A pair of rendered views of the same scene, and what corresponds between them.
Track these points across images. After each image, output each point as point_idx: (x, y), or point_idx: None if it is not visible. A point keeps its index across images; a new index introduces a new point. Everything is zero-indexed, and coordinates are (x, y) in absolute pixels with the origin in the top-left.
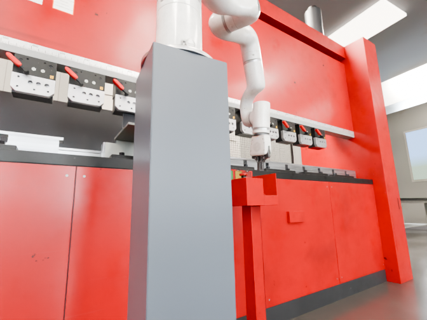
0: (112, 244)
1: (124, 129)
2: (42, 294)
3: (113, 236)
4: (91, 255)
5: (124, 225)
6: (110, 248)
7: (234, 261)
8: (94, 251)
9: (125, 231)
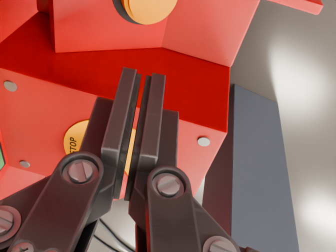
0: (26, 175)
1: None
2: None
3: (20, 184)
4: (34, 181)
5: (9, 188)
6: (29, 172)
7: (298, 246)
8: (31, 183)
9: (15, 179)
